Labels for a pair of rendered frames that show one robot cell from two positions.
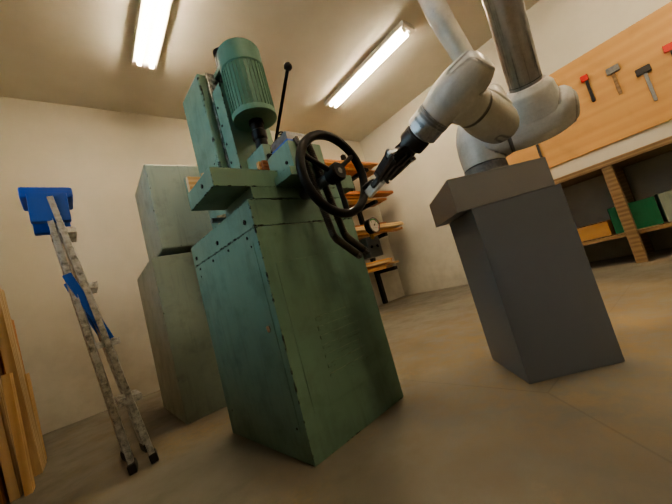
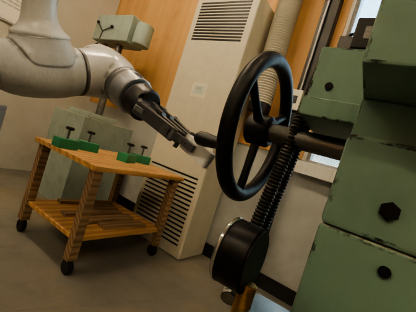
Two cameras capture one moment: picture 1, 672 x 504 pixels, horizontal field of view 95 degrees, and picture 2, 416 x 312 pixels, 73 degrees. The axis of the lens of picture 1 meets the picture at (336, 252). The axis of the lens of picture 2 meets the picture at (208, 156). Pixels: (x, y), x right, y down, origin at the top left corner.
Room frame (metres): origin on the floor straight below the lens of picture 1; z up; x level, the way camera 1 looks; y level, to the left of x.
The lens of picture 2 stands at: (1.44, -0.29, 0.74)
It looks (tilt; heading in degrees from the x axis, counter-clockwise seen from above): 1 degrees down; 164
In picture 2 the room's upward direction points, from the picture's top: 18 degrees clockwise
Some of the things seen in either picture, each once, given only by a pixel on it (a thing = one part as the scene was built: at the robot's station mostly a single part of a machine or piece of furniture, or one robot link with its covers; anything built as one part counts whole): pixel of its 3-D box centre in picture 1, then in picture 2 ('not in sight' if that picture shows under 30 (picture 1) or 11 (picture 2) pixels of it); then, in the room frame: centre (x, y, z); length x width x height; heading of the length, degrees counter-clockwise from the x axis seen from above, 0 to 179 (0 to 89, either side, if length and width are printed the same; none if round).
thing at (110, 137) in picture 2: not in sight; (100, 109); (-1.11, -0.59, 0.79); 0.62 x 0.48 x 1.58; 42
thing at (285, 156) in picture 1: (296, 163); (359, 93); (1.03, 0.05, 0.91); 0.15 x 0.14 x 0.09; 134
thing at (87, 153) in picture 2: not in sight; (104, 192); (-0.27, -0.34, 0.32); 0.66 x 0.57 x 0.64; 131
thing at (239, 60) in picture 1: (246, 87); not in sight; (1.18, 0.17, 1.35); 0.18 x 0.18 x 0.31
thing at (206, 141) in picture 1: (229, 163); not in sight; (1.39, 0.37, 1.16); 0.22 x 0.22 x 0.72; 44
